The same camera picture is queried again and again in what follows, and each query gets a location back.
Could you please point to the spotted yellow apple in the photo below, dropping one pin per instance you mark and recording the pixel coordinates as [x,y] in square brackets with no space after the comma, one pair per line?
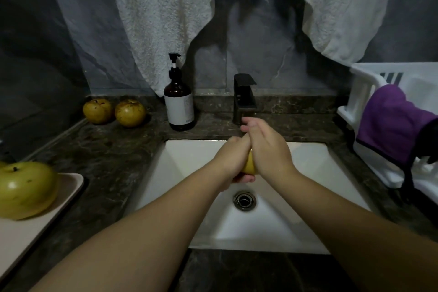
[250,164]
[26,190]

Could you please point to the white sink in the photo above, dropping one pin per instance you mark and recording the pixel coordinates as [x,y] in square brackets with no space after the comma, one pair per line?
[308,216]

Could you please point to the metal sink drain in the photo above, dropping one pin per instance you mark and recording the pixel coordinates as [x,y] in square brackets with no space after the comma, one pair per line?
[244,200]

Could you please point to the white hanging towel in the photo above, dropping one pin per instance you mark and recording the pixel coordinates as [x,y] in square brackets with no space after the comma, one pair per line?
[157,14]

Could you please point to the person's left hand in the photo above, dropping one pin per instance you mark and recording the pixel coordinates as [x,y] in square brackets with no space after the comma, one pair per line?
[229,158]

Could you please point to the white plastic basket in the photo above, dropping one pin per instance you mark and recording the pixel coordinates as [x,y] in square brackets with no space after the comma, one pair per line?
[366,97]

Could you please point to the group of yellow apples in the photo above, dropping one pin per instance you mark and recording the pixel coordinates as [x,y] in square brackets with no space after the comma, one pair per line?
[130,113]

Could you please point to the purple cloth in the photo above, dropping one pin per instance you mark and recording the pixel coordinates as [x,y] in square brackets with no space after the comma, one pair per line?
[393,124]

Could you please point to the black faucet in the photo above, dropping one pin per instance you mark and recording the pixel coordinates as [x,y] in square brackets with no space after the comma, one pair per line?
[243,93]

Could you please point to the beige plastic tray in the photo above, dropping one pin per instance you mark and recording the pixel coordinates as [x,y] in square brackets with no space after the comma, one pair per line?
[48,223]

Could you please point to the person's right hand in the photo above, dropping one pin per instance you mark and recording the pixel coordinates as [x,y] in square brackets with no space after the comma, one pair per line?
[270,151]

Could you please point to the dark soap pump bottle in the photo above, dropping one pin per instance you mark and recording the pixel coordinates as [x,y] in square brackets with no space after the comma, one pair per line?
[179,103]

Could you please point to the person's right forearm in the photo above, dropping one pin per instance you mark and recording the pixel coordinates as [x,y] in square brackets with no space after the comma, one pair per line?
[363,230]

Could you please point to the person's left forearm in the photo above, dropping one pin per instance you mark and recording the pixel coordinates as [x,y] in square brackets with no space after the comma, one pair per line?
[116,244]

